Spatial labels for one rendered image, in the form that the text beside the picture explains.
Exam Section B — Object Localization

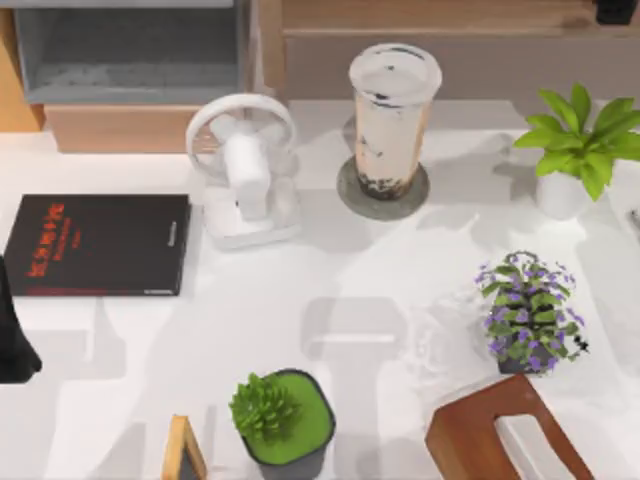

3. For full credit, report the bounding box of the grey round coaster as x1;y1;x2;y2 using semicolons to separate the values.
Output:
336;155;431;221

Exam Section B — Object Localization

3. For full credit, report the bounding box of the white desk fan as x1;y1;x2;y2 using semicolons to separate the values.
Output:
185;92;303;251

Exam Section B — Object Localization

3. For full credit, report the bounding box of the milk tea cup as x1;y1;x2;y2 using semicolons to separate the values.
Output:
348;42;444;201

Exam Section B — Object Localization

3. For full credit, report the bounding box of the green succulent in grey pot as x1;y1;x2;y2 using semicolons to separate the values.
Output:
228;368;337;480

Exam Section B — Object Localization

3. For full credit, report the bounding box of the black book with red lettering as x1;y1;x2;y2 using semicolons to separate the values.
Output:
3;193;193;298

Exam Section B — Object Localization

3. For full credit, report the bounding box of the purple flower plant in pot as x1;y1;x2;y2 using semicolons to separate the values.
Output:
474;251;590;375

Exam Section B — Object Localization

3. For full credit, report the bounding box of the pale wooden drawer front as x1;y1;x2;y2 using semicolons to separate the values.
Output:
43;103;221;154

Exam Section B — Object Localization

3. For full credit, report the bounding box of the wooden shelf unit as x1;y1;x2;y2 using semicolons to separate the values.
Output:
257;0;640;117

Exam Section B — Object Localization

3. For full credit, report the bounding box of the grey cabinet with dark inside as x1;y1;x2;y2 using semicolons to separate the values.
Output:
13;0;251;105

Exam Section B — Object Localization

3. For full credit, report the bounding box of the green plant in white pot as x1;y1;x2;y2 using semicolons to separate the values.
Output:
512;82;640;221

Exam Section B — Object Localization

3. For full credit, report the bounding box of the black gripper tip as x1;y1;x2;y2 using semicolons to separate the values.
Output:
0;255;43;385

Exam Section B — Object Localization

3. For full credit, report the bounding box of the wooden cupboard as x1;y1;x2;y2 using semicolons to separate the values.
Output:
0;8;47;134

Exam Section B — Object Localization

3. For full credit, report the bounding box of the small black object on shelf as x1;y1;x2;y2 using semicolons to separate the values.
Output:
595;0;634;26

